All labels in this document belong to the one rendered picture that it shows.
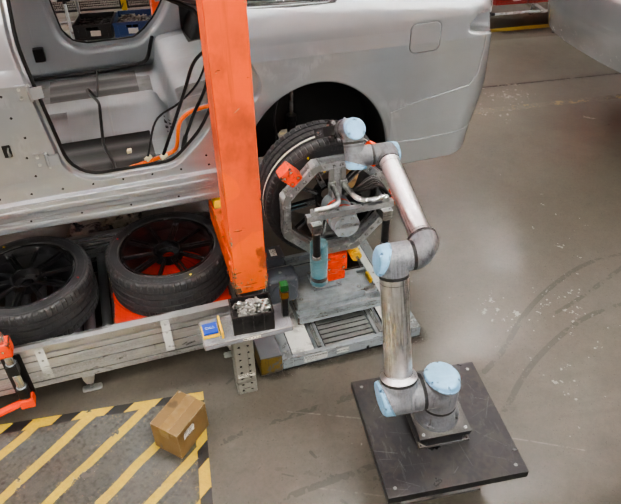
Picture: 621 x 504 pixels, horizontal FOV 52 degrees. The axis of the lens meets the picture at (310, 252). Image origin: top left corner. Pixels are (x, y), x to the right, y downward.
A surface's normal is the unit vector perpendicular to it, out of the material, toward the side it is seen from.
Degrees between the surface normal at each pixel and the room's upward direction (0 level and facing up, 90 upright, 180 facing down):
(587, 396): 0
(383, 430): 0
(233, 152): 90
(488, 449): 0
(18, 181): 91
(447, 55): 90
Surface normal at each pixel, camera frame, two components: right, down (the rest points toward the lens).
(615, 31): -0.91, 0.25
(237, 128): 0.30, 0.60
